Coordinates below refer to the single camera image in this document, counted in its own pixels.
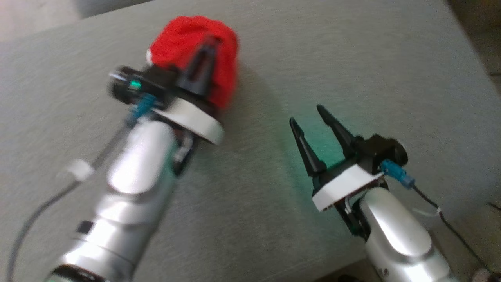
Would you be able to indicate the red and white basketball jersey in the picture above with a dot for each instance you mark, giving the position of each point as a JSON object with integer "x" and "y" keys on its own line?
{"x": 182, "y": 39}

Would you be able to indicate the large grey sofa seat cushion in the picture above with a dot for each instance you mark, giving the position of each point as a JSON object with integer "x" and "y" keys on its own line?
{"x": 313, "y": 58}

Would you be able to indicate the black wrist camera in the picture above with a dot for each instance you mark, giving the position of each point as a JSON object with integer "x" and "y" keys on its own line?
{"x": 131, "y": 84}
{"x": 389, "y": 150}

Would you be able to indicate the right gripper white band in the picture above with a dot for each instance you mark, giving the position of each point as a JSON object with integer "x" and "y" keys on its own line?
{"x": 344, "y": 184}

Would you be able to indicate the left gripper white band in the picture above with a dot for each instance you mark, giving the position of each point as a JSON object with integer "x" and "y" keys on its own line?
{"x": 195, "y": 119}

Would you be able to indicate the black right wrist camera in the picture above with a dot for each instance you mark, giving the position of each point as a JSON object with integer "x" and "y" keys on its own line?
{"x": 389, "y": 150}

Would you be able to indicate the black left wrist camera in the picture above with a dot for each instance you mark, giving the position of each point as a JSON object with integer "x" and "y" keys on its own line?
{"x": 131, "y": 84}

